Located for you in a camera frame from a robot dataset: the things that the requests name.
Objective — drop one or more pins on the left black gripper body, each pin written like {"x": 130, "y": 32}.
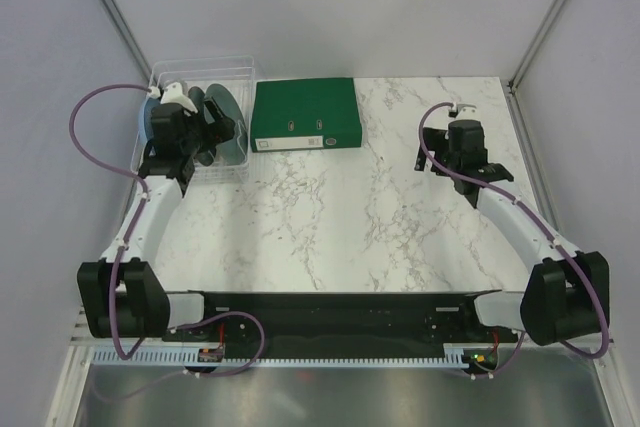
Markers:
{"x": 200, "y": 136}

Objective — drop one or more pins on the white slotted cable duct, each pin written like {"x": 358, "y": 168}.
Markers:
{"x": 280, "y": 356}

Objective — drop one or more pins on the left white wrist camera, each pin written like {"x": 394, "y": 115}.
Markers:
{"x": 175, "y": 93}

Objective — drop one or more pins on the right aluminium frame post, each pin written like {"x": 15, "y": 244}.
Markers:
{"x": 543, "y": 31}

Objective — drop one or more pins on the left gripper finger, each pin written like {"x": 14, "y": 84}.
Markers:
{"x": 220, "y": 127}
{"x": 205, "y": 156}

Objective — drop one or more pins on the black red cream plate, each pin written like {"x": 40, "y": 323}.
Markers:
{"x": 196, "y": 95}

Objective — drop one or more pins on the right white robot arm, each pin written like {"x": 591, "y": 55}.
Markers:
{"x": 567, "y": 294}

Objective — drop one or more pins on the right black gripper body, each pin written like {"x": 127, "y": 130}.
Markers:
{"x": 437, "y": 140}

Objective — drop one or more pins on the aluminium frame post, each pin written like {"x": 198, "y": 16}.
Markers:
{"x": 126, "y": 35}
{"x": 543, "y": 31}

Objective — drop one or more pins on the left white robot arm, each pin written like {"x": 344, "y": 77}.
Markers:
{"x": 120, "y": 292}

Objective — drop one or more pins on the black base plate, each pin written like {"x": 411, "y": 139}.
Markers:
{"x": 342, "y": 324}

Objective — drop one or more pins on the clear plastic dish rack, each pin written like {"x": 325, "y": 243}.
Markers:
{"x": 230, "y": 81}

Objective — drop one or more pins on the left aluminium frame post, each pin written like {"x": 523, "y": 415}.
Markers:
{"x": 126, "y": 35}

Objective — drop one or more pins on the green lever arch binder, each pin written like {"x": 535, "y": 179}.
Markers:
{"x": 305, "y": 114}

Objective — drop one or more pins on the aluminium front rail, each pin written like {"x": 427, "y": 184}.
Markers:
{"x": 165, "y": 385}

